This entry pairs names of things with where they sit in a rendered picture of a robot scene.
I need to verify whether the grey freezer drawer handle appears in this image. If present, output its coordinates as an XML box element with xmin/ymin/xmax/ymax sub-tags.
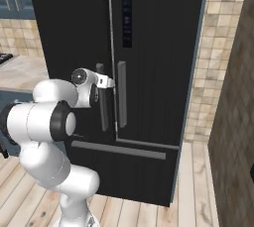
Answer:
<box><xmin>70</xmin><ymin>140</ymin><xmax>167</xmax><ymax>161</ymax></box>

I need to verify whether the black left fridge door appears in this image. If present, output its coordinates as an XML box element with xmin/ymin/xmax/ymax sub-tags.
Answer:
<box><xmin>25</xmin><ymin>0</ymin><xmax>117</xmax><ymax>141</ymax></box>

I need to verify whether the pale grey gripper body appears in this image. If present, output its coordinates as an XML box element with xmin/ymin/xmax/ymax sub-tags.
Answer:
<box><xmin>99</xmin><ymin>74</ymin><xmax>116</xmax><ymax>89</ymax></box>

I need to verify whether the black fridge door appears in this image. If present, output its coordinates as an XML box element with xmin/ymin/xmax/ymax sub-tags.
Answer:
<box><xmin>106</xmin><ymin>0</ymin><xmax>210</xmax><ymax>148</ymax></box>
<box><xmin>25</xmin><ymin>0</ymin><xmax>117</xmax><ymax>141</ymax></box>

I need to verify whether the black right fridge door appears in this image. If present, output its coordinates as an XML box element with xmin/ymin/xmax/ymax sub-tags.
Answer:
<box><xmin>106</xmin><ymin>0</ymin><xmax>210</xmax><ymax>148</ymax></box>

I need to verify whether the black freezer drawer front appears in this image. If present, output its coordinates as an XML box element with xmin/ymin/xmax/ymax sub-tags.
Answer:
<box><xmin>63</xmin><ymin>137</ymin><xmax>182</xmax><ymax>207</ymax></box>

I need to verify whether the grey right door handle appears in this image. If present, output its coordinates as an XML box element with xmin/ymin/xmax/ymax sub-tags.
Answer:
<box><xmin>117</xmin><ymin>59</ymin><xmax>128</xmax><ymax>129</ymax></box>

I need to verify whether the black hob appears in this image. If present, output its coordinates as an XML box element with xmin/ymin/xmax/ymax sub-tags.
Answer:
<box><xmin>0</xmin><ymin>52</ymin><xmax>14</xmax><ymax>67</ymax></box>

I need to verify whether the black fridge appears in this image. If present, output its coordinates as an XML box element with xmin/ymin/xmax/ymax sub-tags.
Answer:
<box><xmin>25</xmin><ymin>0</ymin><xmax>211</xmax><ymax>208</ymax></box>

